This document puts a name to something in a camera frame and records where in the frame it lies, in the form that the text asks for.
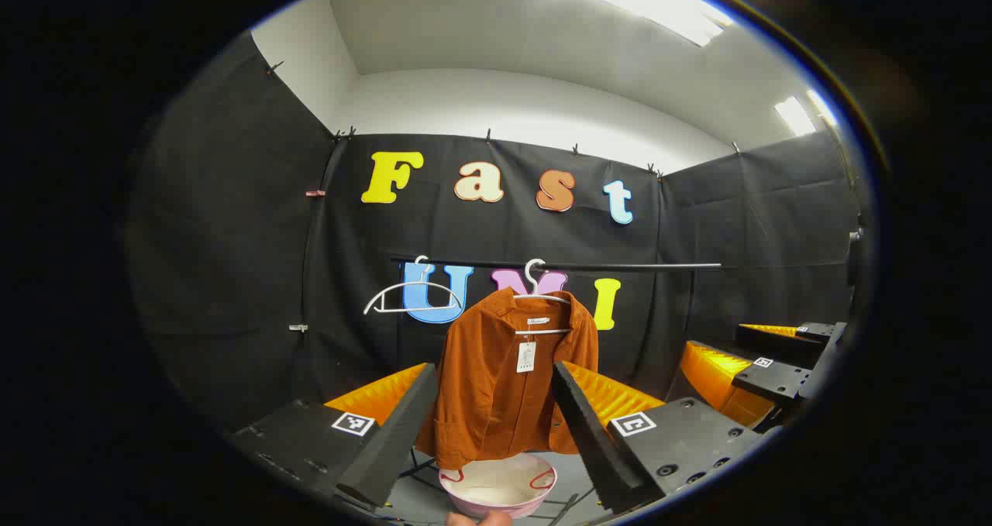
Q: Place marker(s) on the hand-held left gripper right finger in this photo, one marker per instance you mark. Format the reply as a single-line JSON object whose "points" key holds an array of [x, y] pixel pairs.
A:
{"points": [[589, 441]]}

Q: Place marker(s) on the white plastic hanger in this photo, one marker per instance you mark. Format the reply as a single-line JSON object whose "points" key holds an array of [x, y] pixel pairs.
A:
{"points": [[542, 331], [422, 283]]}

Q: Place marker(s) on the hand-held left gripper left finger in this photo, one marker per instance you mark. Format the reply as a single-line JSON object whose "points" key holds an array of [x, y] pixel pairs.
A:
{"points": [[391, 441]]}

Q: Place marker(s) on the small ceiling light panel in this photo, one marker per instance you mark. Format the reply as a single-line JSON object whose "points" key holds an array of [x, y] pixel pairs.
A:
{"points": [[794, 115]]}

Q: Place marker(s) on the black backdrop cloth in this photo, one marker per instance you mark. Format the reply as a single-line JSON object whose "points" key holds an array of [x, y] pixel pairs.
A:
{"points": [[232, 239]]}

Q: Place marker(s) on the pink white laundry hamper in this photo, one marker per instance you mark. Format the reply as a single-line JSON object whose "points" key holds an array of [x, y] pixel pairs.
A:
{"points": [[496, 483]]}

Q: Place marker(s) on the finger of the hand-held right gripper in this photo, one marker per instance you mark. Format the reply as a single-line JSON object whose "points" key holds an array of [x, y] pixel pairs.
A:
{"points": [[775, 344], [775, 379]]}

